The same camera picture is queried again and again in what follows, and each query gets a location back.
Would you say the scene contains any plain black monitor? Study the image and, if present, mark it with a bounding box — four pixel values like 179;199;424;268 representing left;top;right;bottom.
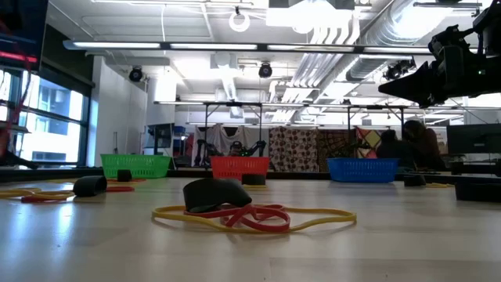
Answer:
445;122;501;156

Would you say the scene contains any large window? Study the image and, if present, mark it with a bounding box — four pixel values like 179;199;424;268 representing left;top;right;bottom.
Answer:
0;65;94;169

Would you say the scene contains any dark orange patterned cloth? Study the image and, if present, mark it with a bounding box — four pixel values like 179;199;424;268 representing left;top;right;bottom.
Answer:
316;128;358;173

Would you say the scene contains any long ceiling light bar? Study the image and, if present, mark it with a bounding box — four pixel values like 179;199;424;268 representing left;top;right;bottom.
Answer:
62;38;434;55

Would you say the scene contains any white hanging ring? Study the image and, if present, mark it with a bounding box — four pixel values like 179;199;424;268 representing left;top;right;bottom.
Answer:
228;10;251;34

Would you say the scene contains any brown white patterned cloth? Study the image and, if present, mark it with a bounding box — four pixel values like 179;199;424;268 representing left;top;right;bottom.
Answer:
268;125;319;173

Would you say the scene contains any black metal frame stand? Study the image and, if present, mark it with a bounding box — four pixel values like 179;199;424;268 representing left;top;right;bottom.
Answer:
346;103;406;157
202;101;264;168

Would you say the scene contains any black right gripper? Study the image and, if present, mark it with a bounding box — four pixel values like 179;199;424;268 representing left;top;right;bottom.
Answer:
377;24;488;109

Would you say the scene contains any colourful patterned cloth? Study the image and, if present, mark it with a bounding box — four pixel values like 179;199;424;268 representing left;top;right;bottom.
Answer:
354;125;383;160

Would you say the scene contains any red rubber band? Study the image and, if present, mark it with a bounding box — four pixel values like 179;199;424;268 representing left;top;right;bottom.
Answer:
20;185;136;204
183;203;291;234

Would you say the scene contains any person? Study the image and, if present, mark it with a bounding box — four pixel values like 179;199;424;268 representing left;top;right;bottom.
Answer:
402;119;447;172
375;128;416;170

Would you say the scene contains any red plastic basket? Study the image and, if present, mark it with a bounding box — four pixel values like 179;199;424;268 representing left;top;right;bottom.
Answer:
210;156;271;181

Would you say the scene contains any black screen on stand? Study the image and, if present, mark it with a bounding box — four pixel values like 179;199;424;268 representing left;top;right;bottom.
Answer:
142;122;175;157

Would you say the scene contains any silver ventilation duct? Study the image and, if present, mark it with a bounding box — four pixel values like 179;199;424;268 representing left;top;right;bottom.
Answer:
346;0;485;82

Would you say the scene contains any black binder clip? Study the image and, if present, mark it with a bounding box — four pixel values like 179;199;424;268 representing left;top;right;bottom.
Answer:
182;178;254;215

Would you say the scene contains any white cloth sheet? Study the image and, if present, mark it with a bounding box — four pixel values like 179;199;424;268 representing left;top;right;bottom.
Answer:
193;123;271;158

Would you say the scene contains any green plastic basket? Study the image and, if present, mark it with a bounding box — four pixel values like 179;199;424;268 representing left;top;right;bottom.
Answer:
99;154;172;179

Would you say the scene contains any blue plastic basket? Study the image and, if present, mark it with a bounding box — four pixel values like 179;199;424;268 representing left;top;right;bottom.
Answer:
326;157;399;183

